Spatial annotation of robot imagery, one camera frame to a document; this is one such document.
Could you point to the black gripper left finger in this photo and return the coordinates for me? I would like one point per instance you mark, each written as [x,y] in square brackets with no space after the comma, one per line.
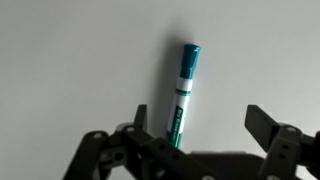
[130,146]

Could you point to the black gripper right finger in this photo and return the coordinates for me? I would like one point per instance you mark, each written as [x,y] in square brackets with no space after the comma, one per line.
[286,146]

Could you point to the blue dry erase marker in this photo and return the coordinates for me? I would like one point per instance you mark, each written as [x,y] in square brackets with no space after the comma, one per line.
[182,93]

